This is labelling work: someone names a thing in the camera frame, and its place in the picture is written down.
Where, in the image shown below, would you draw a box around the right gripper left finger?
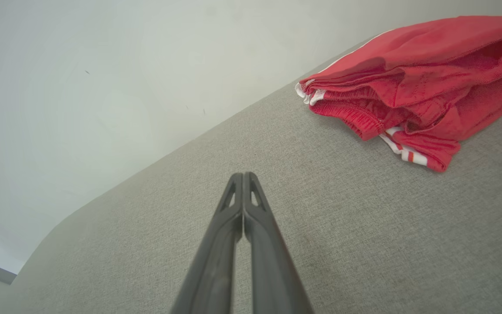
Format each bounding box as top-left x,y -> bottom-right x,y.
170,172 -> 244,314

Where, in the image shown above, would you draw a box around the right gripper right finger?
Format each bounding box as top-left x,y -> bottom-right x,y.
243,171 -> 315,314

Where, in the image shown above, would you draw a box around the red and white spread shorts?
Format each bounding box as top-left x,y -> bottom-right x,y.
295,15 -> 502,173

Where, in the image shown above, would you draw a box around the grey fabric sofa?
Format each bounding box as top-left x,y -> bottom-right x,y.
9,38 -> 502,314

